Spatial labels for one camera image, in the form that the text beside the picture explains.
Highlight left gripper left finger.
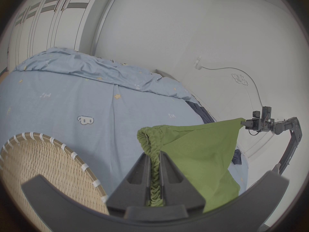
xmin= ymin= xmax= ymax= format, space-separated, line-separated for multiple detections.
xmin=106 ymin=152 xmax=152 ymax=218

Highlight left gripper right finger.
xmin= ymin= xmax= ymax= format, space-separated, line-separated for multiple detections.
xmin=159 ymin=151 xmax=206 ymax=217

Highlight green shorts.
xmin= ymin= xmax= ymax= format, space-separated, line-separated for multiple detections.
xmin=137 ymin=118 xmax=246 ymax=214

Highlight dark blue garment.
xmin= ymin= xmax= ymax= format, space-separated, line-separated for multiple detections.
xmin=185 ymin=101 xmax=243 ymax=165

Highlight round woven basket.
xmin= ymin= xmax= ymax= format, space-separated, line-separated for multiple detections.
xmin=0 ymin=132 xmax=110 ymax=229

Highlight bed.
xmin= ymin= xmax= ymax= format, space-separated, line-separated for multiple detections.
xmin=0 ymin=56 xmax=290 ymax=202

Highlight grey bedside table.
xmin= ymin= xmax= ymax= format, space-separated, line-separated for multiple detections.
xmin=154 ymin=69 xmax=178 ymax=80

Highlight pale blue quilt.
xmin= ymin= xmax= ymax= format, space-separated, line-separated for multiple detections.
xmin=15 ymin=47 xmax=192 ymax=99

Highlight white wardrobe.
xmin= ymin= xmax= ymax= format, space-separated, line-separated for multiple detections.
xmin=7 ymin=0 xmax=107 ymax=72

